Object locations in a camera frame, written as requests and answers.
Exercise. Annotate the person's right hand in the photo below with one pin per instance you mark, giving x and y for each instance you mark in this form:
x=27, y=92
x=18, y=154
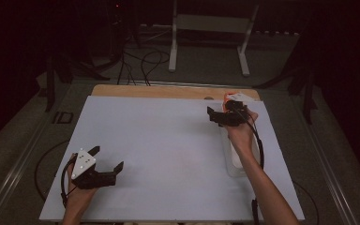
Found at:
x=240, y=137

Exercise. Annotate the long white plastic bin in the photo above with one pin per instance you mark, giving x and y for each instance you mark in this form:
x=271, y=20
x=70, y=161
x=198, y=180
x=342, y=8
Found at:
x=232, y=162

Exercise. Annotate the person's left hand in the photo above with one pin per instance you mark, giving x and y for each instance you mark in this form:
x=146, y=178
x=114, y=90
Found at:
x=78, y=200

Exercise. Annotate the metal floor rail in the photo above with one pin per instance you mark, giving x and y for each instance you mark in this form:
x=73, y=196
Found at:
x=328, y=175
x=15, y=175

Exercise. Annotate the white metal stand frame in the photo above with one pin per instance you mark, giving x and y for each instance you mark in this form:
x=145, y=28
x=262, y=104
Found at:
x=212, y=23

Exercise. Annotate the dark equipment with red light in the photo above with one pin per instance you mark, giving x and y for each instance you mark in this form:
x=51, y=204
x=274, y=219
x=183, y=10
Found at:
x=117, y=18

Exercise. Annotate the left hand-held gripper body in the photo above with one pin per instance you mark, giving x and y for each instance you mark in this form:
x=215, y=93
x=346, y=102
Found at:
x=82, y=164

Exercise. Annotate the orange phone case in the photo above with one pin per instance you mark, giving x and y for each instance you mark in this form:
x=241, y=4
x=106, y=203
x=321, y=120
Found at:
x=224, y=104

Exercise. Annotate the black tripod stand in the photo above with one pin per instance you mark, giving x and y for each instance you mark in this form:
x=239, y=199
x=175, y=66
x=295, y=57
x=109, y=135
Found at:
x=307, y=100
x=50, y=84

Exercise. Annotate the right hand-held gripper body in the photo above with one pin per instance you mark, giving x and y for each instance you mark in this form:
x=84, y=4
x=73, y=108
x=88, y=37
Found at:
x=236, y=118

